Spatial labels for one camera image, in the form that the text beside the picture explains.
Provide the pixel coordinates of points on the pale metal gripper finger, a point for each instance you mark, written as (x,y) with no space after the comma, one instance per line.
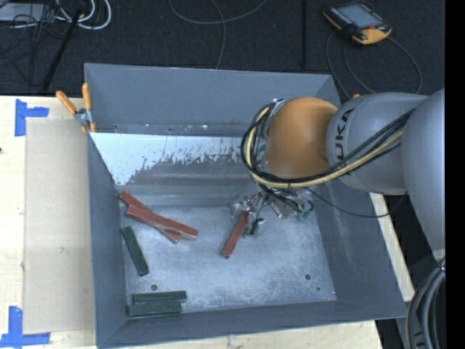
(247,213)
(241,203)

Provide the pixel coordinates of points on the grey metal bin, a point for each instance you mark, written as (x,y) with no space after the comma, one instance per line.
(232,267)

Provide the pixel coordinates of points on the dark green flat block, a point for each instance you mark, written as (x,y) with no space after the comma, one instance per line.
(154,309)
(135,251)
(160,296)

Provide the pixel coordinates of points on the brown cardboard board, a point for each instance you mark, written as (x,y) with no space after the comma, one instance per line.
(54,231)

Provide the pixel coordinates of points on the black cylinder on white bracket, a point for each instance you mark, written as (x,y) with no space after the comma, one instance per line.
(255,227)

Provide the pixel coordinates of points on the red-brown block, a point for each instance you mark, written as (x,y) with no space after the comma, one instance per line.
(234,236)
(130,199)
(163,224)

